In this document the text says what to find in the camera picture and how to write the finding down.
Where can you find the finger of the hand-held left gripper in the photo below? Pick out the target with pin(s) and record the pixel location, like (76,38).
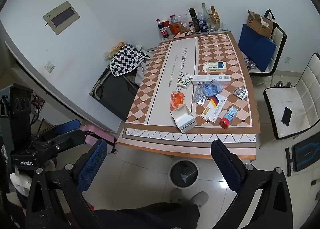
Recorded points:
(75,137)
(67,125)

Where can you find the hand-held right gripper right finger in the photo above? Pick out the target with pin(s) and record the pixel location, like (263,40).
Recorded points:
(225,161)

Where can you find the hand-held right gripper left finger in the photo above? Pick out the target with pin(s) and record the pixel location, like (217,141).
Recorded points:
(93,159)

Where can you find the white round trash bin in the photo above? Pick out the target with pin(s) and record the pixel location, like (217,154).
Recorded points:
(183,174)

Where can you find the blue plastic packet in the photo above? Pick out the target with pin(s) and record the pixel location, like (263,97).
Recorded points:
(211,90)

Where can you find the orange plastic packet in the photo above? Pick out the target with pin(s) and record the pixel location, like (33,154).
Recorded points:
(177,101)

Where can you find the long white toothpaste box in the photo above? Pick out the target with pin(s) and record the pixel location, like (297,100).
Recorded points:
(211,79)

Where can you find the green white medicine box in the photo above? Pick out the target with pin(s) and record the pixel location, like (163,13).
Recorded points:
(184,82)

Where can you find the pink suitcase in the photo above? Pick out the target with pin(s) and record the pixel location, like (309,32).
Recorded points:
(100,135)

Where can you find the blue red small box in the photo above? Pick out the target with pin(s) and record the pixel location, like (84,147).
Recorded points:
(228,117)

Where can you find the grey slipper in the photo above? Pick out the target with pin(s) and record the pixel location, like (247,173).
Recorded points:
(200,197)
(176,195)

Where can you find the white box striped flag print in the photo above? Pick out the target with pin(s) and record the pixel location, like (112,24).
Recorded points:
(212,109)

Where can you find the black folding cot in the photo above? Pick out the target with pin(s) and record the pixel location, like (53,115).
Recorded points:
(115,94)

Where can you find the open white carton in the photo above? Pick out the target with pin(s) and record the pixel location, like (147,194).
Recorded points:
(183,119)

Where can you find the white plastic bag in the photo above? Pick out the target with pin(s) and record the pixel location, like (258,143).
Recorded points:
(21,181)

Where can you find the silver blister pack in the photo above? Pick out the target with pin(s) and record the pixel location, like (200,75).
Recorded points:
(199,97)
(240,92)

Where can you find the black smartphone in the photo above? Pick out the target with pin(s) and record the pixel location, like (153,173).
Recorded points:
(286,116)

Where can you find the black board blue lines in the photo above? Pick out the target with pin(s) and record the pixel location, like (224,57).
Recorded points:
(303,154)

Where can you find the person's leg dark trousers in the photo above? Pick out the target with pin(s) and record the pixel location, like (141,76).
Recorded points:
(150,215)

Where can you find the patterned table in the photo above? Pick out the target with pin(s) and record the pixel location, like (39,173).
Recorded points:
(155,99)

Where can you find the black white checkered cloth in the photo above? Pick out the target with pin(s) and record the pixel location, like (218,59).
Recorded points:
(126,60)

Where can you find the yellow plastic bag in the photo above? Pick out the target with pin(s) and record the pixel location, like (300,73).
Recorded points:
(116,49)

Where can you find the white padded chair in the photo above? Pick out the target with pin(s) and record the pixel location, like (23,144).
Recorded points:
(297,104)

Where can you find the metal dumbbell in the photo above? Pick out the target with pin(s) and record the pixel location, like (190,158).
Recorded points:
(281,84)

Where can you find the white blue medicine box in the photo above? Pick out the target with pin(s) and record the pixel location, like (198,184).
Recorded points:
(215,66)

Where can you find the beige electrical panel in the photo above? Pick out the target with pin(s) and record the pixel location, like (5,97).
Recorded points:
(61,17)

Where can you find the blue cushion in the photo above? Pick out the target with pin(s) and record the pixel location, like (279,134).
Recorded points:
(256,49)

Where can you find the cola bottle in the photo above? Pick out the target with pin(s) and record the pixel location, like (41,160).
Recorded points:
(163,31)

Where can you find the torn cardboard scraps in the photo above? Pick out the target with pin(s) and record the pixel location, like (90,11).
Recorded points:
(180,34)

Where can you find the black framed white chair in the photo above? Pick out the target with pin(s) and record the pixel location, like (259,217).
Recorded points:
(278,36)

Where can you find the brown cardboard box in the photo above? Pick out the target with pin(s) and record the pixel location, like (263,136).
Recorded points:
(260,27)

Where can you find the plastic bottle dark label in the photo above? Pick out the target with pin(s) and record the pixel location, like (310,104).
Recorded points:
(203,24)

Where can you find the black spray can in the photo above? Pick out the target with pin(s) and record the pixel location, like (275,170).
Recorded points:
(195,22)

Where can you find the orange carton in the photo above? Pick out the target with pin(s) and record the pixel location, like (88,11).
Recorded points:
(173,28)

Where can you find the glass bottle gold cap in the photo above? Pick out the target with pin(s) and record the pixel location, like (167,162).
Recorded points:
(214,19)

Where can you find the clear plastic snack container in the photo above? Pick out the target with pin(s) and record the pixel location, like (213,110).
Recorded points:
(183,24)

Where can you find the clear glass bottle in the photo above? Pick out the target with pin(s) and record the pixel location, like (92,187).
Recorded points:
(204,9)

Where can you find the wall switch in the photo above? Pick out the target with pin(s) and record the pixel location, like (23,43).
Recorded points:
(49,67)

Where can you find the wall socket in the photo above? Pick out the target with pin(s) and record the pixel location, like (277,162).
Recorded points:
(288,60)

